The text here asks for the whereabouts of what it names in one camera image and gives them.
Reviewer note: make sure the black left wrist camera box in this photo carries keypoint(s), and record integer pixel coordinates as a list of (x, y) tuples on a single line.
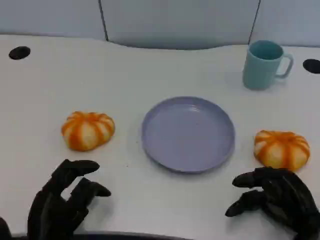
[(4, 230)]

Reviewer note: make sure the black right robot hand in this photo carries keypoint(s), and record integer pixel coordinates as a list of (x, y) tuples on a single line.
[(290, 197)]

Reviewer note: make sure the orange white toy bread roll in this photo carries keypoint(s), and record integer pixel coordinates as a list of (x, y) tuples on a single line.
[(87, 131), (281, 150)]

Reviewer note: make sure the pale green mug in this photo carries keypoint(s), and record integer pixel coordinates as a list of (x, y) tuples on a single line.
[(258, 72)]

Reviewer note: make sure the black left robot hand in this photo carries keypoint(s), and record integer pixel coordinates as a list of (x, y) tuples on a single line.
[(50, 210)]

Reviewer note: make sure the lilac plate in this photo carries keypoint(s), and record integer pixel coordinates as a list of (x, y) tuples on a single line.
[(187, 135)]

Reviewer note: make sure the grey desk partition panel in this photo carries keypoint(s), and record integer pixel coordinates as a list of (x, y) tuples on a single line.
[(177, 20), (290, 20), (47, 16)]

